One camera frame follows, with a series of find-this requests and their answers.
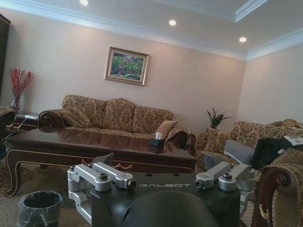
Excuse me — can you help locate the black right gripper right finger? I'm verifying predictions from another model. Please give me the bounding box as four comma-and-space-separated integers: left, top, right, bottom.
195, 161, 256, 210

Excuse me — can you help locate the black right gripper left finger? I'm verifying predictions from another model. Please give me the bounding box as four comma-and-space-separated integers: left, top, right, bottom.
67, 153, 137, 222

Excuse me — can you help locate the black bin with clear liner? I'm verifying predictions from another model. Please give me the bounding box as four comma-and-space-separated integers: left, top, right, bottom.
18, 191, 63, 227

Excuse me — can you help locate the dark grey cloth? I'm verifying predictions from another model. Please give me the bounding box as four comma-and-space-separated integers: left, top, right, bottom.
201, 153, 229, 171

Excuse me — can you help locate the grey bolster cushion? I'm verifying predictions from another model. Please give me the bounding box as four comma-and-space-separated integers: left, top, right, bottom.
223, 139, 257, 164

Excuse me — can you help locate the gold floral square cushion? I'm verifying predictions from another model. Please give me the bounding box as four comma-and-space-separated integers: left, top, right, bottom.
203, 127, 231, 155

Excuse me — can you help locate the dark green garment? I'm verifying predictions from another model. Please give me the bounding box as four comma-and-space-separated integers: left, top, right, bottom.
250, 136, 294, 170

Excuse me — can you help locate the dark wood coffee table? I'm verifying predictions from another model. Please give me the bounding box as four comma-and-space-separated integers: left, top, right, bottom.
4, 127, 198, 197

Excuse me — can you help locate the gold floral two-seat sofa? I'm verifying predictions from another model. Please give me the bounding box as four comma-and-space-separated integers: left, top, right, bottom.
194, 119, 303, 171

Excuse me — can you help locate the gold armchair with carved arm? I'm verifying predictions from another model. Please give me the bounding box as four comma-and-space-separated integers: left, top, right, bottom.
250, 148, 303, 227

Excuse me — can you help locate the green potted plant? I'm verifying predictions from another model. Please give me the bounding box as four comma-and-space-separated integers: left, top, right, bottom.
205, 106, 234, 130

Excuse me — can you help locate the gold floral throw cushion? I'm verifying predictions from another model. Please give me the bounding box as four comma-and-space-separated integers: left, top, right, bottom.
59, 106, 94, 129
155, 120, 178, 137

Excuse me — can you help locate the black tissue box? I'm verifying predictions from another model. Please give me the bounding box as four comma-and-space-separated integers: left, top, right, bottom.
149, 132, 165, 148

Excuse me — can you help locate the gold floral three-seat sofa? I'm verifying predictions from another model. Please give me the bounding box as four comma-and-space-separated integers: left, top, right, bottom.
38, 94, 190, 144

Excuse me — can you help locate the white paper tag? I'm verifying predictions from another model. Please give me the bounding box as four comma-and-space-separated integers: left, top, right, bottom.
283, 135, 303, 147

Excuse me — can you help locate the dark wood side table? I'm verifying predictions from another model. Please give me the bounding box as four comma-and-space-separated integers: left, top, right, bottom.
10, 109, 42, 133

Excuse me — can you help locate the gold floral armchair dark scroll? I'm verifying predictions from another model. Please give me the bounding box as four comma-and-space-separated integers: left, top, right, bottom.
0, 106, 17, 154

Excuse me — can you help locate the gold framed landscape painting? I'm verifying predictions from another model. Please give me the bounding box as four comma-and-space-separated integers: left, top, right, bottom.
104, 46, 150, 87

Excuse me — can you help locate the glass vase with red branches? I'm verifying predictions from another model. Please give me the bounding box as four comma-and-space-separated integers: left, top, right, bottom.
8, 67, 35, 111

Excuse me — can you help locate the dark wood tall cabinet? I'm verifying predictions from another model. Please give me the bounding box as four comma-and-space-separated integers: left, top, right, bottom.
0, 13, 12, 107

